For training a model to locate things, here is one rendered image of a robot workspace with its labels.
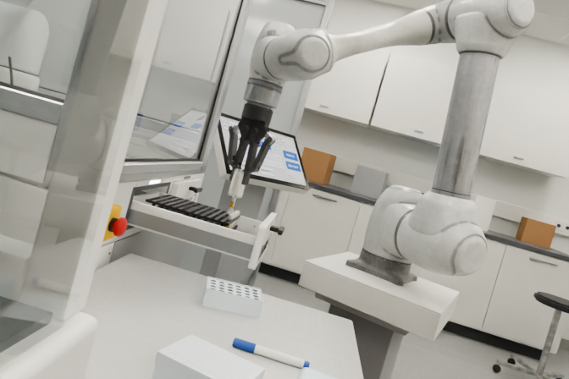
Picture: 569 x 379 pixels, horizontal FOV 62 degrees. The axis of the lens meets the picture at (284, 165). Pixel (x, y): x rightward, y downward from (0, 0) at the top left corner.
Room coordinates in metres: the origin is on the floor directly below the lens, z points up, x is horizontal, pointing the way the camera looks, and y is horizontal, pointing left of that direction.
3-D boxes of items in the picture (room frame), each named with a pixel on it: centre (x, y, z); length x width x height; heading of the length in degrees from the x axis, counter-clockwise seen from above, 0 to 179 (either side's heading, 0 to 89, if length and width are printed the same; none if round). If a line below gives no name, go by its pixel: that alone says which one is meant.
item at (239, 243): (1.29, 0.21, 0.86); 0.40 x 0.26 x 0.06; 86
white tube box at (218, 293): (1.02, 0.03, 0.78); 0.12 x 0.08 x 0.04; 98
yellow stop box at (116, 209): (0.96, 0.33, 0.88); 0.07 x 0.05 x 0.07; 176
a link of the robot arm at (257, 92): (1.21, 0.10, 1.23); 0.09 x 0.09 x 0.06
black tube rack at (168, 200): (1.29, 0.20, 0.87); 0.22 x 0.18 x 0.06; 86
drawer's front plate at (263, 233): (1.27, 0.00, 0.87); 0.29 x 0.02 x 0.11; 176
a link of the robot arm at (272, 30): (1.19, 0.10, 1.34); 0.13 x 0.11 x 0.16; 25
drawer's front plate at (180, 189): (1.61, 0.30, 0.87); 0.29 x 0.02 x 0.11; 176
